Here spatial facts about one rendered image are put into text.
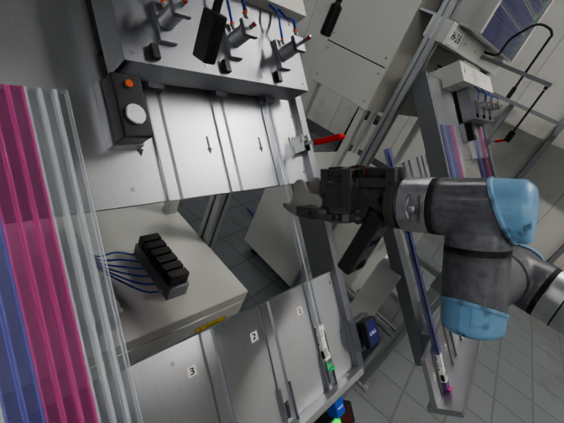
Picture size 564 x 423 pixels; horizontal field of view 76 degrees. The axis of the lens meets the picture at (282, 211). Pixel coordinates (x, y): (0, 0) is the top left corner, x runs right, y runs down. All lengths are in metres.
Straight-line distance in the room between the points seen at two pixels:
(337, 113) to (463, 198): 4.10
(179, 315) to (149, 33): 0.55
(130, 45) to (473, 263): 0.47
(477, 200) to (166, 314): 0.63
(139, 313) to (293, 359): 0.35
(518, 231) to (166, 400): 0.44
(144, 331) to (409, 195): 0.56
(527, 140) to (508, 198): 3.67
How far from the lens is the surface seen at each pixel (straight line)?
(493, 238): 0.47
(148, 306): 0.83
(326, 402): 0.68
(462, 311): 0.49
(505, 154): 4.14
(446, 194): 0.47
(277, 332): 0.60
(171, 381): 0.50
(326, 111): 4.60
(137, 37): 0.49
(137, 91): 0.47
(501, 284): 0.49
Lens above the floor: 1.25
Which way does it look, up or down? 29 degrees down
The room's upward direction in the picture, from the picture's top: 24 degrees clockwise
